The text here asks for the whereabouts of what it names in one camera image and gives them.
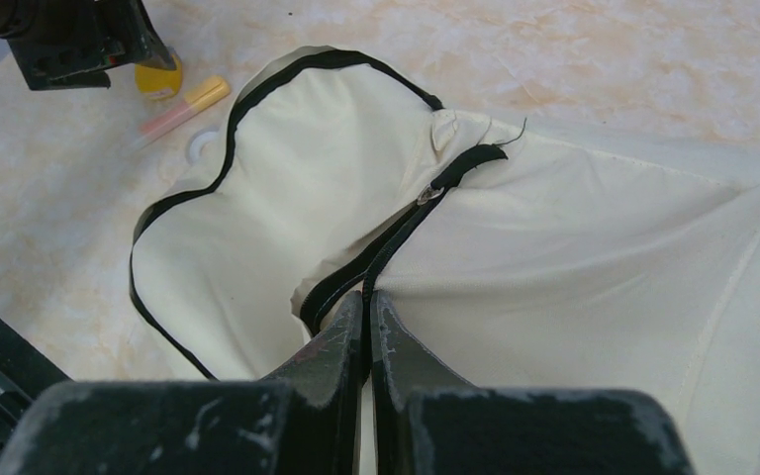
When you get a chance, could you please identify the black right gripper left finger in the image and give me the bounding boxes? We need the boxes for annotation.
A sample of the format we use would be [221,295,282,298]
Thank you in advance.
[0,292,364,474]

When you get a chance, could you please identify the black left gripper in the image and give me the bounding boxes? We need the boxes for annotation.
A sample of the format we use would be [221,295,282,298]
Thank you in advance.
[8,1,177,91]

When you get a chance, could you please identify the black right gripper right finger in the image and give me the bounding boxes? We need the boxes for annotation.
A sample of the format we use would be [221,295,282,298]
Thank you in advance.
[369,291,694,474]

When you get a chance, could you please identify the yellow eraser block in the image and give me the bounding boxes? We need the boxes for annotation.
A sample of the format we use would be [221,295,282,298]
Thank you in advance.
[134,47,183,101]

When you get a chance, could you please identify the pink orange marker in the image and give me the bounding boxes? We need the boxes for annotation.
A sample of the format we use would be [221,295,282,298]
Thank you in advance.
[133,75,231,149]

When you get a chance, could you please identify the cream canvas backpack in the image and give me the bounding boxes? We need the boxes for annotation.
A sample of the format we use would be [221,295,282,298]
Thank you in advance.
[130,47,760,474]

